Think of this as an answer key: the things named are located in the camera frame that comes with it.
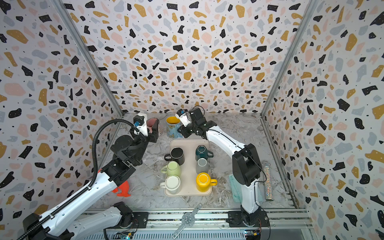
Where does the beige plastic tray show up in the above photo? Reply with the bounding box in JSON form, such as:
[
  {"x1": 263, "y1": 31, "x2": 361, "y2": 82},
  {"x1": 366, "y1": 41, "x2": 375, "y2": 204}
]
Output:
[{"x1": 164, "y1": 139, "x2": 212, "y2": 197}]

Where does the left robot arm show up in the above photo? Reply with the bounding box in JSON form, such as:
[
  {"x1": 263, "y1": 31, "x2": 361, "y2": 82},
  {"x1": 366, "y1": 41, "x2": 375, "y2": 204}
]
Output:
[{"x1": 20, "y1": 118, "x2": 159, "y2": 240}]

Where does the metal perforated bracket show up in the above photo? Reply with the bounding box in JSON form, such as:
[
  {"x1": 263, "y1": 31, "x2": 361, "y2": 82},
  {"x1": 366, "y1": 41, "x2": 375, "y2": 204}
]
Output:
[{"x1": 172, "y1": 203, "x2": 203, "y2": 240}]

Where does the pink mug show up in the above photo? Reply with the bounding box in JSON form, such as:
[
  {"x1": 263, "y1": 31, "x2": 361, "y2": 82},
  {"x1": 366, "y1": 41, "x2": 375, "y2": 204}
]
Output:
[{"x1": 147, "y1": 118, "x2": 160, "y2": 133}]

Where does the glitter filled glass tube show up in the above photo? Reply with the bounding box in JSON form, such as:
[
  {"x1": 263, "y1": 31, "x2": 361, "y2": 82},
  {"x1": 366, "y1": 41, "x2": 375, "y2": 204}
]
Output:
[{"x1": 262, "y1": 162, "x2": 274, "y2": 202}]

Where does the black mug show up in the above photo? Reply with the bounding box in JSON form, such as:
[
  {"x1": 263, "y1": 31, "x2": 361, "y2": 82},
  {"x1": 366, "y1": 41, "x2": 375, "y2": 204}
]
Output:
[{"x1": 164, "y1": 147, "x2": 185, "y2": 166}]

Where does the grey mug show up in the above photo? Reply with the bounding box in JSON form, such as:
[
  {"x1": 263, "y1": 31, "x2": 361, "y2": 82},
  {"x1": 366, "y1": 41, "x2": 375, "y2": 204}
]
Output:
[{"x1": 196, "y1": 158, "x2": 210, "y2": 174}]

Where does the left black corrugated cable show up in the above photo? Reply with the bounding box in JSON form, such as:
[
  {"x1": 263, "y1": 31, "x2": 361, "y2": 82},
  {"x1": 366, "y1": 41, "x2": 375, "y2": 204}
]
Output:
[{"x1": 16, "y1": 119, "x2": 137, "y2": 240}]

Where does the yellow mug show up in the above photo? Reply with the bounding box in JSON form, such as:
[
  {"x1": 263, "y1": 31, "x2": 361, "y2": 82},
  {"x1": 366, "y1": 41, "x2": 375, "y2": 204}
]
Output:
[{"x1": 196, "y1": 172, "x2": 218, "y2": 193}]

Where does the white mug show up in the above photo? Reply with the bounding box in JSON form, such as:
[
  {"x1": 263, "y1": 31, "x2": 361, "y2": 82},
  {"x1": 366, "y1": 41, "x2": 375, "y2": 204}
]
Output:
[{"x1": 160, "y1": 175, "x2": 182, "y2": 195}]

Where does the light green cloth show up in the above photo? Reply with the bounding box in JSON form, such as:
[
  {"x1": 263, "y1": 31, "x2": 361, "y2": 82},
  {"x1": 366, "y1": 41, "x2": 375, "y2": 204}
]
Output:
[{"x1": 229, "y1": 174, "x2": 243, "y2": 203}]

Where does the red shark toy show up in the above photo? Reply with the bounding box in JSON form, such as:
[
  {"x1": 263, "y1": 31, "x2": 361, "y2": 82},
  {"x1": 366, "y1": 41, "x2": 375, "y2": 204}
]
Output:
[{"x1": 95, "y1": 170, "x2": 131, "y2": 199}]

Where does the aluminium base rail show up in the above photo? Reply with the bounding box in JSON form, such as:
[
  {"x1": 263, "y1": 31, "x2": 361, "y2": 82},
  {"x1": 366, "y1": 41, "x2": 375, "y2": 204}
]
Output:
[{"x1": 58, "y1": 208, "x2": 314, "y2": 240}]

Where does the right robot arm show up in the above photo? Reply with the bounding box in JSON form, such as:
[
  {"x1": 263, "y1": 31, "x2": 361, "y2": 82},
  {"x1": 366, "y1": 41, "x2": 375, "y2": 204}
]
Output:
[{"x1": 176, "y1": 108, "x2": 263, "y2": 227}]

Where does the light green mug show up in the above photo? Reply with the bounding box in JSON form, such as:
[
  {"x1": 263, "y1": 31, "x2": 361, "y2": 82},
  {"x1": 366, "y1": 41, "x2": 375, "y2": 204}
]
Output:
[{"x1": 161, "y1": 161, "x2": 182, "y2": 177}]

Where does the blue butterfly mug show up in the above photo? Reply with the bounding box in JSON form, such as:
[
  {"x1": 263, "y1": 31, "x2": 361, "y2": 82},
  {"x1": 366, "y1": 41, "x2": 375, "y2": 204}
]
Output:
[{"x1": 166, "y1": 117, "x2": 183, "y2": 139}]

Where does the dark green mug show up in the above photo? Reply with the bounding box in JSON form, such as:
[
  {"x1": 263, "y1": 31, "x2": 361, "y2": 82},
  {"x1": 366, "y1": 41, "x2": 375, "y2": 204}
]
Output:
[{"x1": 196, "y1": 145, "x2": 214, "y2": 161}]

